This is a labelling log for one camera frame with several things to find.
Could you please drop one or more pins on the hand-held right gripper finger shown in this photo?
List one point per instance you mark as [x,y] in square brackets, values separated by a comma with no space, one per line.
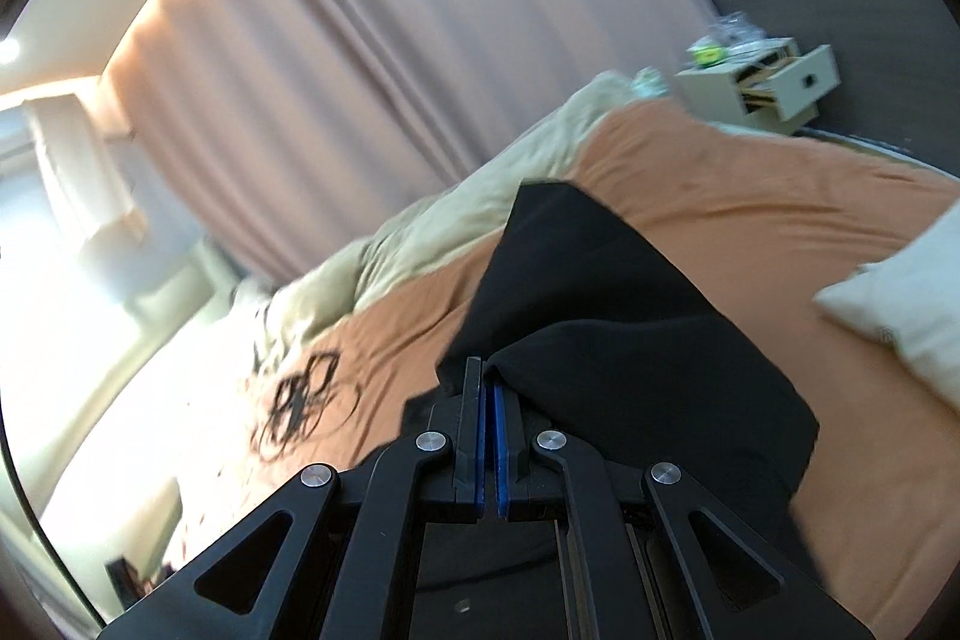
[480,452]
[498,452]

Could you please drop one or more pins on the black garment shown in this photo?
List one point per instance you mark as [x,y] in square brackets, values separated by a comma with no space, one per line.
[585,280]

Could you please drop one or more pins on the beige duvet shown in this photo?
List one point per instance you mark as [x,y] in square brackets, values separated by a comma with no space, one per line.
[450,212]

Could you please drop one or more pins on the orange bed sheet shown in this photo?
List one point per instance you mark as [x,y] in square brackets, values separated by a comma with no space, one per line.
[750,212]

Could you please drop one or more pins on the cream nightstand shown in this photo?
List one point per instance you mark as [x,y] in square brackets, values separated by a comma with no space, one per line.
[709,93]

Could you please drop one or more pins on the white pillow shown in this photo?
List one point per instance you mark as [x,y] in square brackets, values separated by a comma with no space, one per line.
[900,302]

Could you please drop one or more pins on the small green object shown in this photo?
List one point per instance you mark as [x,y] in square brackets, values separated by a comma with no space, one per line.
[709,55]

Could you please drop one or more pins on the pink curtain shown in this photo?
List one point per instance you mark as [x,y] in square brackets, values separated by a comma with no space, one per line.
[375,10]

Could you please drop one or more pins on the cream nightstand drawer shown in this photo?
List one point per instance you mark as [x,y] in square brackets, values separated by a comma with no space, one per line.
[802,81]

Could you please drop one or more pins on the clear plastic bag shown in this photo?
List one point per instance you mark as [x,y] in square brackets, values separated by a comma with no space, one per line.
[731,29]

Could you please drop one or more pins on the white cloth cover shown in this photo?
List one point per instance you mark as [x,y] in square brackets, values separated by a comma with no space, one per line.
[82,168]

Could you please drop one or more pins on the ceiling spot light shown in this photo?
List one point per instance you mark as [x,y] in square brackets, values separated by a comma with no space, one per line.
[6,49]

